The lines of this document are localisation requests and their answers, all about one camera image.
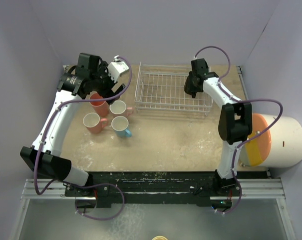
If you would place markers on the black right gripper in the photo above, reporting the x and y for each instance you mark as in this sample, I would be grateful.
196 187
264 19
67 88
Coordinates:
191 76

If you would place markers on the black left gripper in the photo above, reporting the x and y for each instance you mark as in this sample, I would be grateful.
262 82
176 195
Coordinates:
103 71

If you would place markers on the light pink mug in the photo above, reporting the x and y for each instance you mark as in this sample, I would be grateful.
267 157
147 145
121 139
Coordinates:
119 108

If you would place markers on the salmon pink cup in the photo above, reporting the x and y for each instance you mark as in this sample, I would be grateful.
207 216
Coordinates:
100 107

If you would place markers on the blue cup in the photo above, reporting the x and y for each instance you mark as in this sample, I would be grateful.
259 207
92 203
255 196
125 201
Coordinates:
120 125

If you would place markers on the salmon pink mug with handle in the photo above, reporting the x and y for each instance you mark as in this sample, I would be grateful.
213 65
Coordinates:
94 123

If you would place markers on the black mug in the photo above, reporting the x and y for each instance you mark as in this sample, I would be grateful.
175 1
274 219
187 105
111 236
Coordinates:
193 84

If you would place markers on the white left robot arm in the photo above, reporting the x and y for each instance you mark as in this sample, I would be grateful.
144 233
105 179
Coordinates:
90 74

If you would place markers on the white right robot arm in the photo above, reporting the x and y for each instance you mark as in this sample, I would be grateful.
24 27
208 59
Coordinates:
235 123

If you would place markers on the cream cylinder with orange lid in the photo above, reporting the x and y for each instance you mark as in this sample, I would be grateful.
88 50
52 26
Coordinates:
278 147

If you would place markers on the yellow round object at bottom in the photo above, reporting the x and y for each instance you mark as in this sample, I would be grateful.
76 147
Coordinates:
159 237

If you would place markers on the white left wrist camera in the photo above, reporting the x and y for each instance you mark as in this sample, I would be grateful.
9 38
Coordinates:
117 68

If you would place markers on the white wire dish rack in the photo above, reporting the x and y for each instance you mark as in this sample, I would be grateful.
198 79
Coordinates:
161 87

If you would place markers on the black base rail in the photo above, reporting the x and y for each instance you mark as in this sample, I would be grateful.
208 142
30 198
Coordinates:
158 187

